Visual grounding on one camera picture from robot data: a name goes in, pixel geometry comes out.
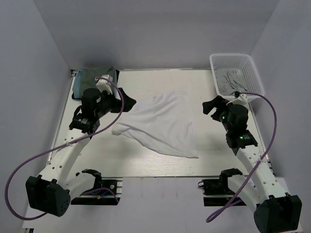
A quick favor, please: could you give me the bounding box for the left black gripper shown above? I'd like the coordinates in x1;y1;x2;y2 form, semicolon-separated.
95;88;137;118

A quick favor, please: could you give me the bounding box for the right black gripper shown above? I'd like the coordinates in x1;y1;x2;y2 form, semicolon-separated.
203;95;232;133

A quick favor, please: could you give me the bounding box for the white t-shirt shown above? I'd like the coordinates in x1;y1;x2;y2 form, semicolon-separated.
111;90;199;158

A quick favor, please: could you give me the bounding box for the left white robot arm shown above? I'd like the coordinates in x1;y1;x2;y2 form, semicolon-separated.
26;88;136;216

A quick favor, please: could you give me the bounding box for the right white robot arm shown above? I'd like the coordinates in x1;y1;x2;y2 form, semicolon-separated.
202;93;302;233

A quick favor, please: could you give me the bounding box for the grey t-shirt in basket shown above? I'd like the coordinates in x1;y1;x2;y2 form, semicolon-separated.
215;69;248;96

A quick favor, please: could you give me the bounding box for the white plastic basket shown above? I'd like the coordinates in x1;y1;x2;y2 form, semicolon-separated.
209;53;265;100

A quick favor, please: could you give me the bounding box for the folded green t-shirt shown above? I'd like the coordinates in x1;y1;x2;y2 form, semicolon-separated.
78;66;117;99

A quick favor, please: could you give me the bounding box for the folded light blue t-shirt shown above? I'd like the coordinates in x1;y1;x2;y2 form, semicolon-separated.
72;68;83;100

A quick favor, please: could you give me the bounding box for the folded black t-shirt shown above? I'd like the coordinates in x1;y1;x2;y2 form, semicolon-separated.
71;69;121;100

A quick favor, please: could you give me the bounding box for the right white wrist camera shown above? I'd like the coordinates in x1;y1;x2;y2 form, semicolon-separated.
227;91;248;106

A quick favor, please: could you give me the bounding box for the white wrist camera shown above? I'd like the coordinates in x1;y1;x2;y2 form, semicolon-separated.
95;74;114;95
227;91;248;106

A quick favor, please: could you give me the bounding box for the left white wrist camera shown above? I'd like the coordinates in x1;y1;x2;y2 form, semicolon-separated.
95;74;114;95

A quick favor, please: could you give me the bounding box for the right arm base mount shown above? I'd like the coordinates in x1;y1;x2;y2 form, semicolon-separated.
197;168;242;207

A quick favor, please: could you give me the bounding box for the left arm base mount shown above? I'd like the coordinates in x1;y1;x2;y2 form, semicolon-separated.
71;169;122;206

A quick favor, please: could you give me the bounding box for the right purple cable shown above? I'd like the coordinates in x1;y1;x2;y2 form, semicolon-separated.
206;91;277;224

